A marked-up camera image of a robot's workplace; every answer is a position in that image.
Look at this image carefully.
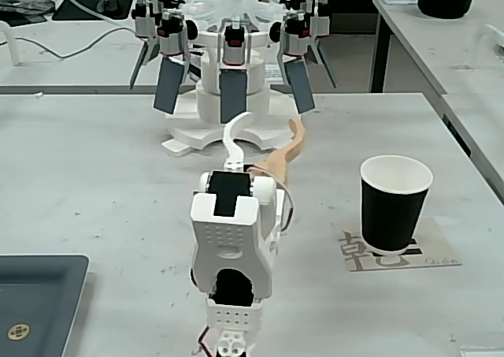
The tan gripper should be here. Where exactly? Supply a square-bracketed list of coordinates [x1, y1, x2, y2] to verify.
[222, 112, 309, 188]

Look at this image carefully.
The black paper cup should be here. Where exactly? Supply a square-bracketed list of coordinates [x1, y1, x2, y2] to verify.
[360, 154, 434, 255]

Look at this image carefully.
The grey cable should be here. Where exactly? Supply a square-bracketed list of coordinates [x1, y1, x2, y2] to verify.
[0, 25, 137, 61]

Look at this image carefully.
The dark cloth pile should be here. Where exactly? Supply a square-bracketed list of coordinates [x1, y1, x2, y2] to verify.
[0, 0, 55, 28]

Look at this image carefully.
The white curved bracket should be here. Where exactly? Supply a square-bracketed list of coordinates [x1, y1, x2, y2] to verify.
[0, 20, 21, 66]

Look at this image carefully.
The black desk mat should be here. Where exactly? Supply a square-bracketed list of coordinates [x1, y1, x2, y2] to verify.
[52, 0, 135, 22]

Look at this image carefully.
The white lab table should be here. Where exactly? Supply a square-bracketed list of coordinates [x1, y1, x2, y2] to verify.
[369, 0, 504, 206]
[0, 0, 375, 96]

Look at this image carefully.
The red black servo wire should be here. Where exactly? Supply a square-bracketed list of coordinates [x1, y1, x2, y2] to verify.
[194, 325, 213, 357]
[274, 180, 296, 235]

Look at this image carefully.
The black bowl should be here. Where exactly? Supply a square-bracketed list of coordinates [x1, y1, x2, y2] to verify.
[417, 0, 473, 19]

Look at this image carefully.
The printed paper mat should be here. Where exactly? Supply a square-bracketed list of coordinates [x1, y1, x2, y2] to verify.
[332, 214, 464, 273]

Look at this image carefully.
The grey plastic tray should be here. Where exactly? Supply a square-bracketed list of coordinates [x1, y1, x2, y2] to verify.
[0, 254, 91, 357]

